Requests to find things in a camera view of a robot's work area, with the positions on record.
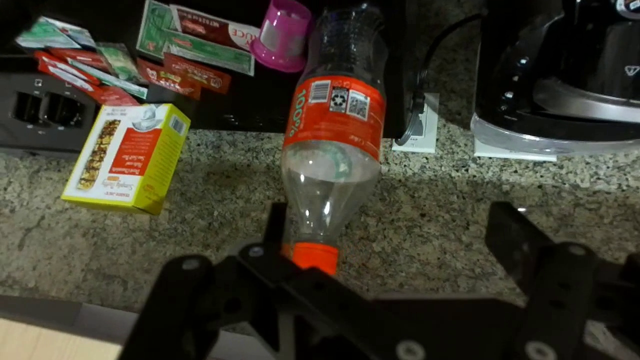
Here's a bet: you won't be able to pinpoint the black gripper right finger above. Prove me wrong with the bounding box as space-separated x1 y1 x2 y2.
484 203 551 285

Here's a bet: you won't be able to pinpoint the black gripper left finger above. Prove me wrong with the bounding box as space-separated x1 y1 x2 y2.
262 203 288 257

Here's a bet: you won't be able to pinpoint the clear bottle with red label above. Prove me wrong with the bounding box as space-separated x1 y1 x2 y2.
282 3 387 277

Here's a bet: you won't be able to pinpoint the yellow cereal bar box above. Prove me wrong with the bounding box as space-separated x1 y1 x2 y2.
61 104 192 215

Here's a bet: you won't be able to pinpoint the black coffee maker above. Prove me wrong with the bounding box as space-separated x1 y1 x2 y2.
470 0 640 157

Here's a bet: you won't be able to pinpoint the pink plastic cup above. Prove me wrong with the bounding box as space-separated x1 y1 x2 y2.
249 0 311 75

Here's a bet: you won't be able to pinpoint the red and green sauce packets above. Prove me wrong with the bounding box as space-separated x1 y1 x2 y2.
13 0 262 109

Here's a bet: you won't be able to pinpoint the black microwave oven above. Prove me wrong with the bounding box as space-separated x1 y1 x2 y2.
0 0 408 154

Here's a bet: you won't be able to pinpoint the white wall outlet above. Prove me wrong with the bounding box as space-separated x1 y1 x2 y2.
392 94 440 154

